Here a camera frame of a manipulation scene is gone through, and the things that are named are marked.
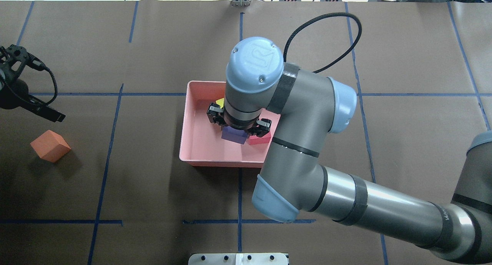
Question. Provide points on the pink foam block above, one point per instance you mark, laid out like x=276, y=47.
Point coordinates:
x=255, y=140

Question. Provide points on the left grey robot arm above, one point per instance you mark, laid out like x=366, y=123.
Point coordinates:
x=15, y=93

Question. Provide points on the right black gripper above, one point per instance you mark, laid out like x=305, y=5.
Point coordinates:
x=215, y=113

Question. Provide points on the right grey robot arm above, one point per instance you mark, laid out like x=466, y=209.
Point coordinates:
x=291, y=179

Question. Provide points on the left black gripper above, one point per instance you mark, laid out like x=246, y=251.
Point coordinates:
x=15, y=93

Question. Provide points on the orange foam block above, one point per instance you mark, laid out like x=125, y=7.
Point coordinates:
x=50, y=146

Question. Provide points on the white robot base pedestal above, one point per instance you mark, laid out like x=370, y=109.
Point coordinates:
x=274, y=258

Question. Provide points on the purple foam block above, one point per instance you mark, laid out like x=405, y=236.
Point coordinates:
x=234, y=135

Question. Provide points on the yellow-green foam block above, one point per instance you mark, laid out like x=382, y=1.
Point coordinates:
x=220, y=102

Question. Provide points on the pink plastic bin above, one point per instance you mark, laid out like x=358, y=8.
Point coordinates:
x=201, y=142

